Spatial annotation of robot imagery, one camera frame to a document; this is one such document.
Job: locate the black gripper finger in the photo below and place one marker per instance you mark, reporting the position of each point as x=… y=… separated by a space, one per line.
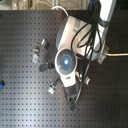
x=71 y=94
x=46 y=66

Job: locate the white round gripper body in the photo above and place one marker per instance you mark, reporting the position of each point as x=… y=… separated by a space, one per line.
x=65 y=65

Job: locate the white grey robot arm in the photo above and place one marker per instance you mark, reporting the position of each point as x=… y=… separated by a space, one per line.
x=78 y=43

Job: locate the blue object at edge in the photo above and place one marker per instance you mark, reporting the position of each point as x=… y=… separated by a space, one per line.
x=1 y=84

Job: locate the metal cable clip lower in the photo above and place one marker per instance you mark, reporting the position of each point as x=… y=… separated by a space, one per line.
x=52 y=88

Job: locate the metal cable clip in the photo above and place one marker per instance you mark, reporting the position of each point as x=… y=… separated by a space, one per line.
x=52 y=88
x=86 y=80
x=40 y=46

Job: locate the metal cable clip right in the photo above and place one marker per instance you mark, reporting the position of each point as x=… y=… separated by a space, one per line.
x=86 y=80

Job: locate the metal cable clip left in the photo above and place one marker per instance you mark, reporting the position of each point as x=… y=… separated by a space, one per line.
x=40 y=46

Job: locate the metal bracket with yellow cable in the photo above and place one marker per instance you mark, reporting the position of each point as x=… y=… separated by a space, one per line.
x=105 y=53

